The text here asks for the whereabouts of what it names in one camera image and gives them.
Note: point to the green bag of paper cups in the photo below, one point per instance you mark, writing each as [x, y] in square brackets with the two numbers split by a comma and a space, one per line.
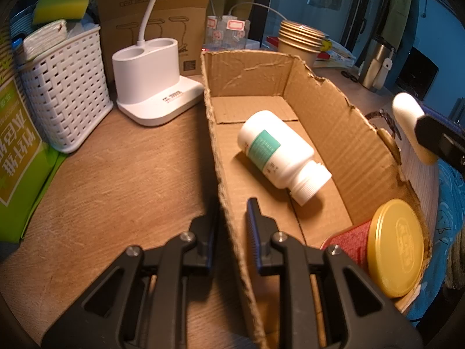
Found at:
[18, 160]

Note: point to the white earbuds case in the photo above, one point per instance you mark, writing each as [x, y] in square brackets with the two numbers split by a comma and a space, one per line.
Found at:
[405, 116]

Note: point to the brown cardboard lamp packaging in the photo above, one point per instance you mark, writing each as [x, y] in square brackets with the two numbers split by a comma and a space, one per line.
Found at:
[120, 11]

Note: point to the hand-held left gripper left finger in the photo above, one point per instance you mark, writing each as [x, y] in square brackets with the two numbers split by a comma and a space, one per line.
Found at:
[205, 240]

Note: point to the white desk lamp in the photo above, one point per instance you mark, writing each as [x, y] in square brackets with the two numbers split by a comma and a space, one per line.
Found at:
[152, 80]

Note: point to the pile of papers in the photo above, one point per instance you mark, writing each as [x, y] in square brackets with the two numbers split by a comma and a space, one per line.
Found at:
[338, 56]

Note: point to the yellow green sponge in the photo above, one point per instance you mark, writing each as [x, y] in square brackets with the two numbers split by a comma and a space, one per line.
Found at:
[60, 2]

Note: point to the stack of brown paper cups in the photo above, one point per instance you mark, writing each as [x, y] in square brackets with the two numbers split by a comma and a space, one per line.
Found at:
[298, 49]

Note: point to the black monitor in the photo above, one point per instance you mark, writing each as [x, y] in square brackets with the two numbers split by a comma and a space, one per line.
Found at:
[417, 74]

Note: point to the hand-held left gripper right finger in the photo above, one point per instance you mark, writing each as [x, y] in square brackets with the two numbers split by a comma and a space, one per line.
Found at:
[254, 232]

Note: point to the white tissue pack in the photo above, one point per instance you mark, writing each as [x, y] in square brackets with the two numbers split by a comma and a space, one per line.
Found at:
[43, 38]

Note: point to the red tin with gold lid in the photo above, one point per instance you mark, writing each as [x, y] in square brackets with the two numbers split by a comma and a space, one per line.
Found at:
[396, 247]

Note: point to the cardboard box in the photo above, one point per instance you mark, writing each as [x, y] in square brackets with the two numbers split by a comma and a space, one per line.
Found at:
[327, 123]

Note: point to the blue printed bedsheet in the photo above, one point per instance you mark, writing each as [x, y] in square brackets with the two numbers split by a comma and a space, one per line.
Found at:
[450, 225]

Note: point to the stainless steel tumbler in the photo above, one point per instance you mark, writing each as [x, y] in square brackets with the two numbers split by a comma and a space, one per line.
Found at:
[372, 65]

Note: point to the white pill bottle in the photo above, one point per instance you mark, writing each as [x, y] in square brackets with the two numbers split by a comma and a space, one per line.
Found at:
[276, 149]

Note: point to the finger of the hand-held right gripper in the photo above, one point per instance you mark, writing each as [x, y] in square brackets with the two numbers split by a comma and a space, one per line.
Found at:
[443, 134]

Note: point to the white woven plastic basket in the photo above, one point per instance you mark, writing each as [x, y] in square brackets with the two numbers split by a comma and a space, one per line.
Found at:
[69, 87]

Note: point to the black scissors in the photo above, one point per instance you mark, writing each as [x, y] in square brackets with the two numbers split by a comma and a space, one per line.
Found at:
[349, 75]

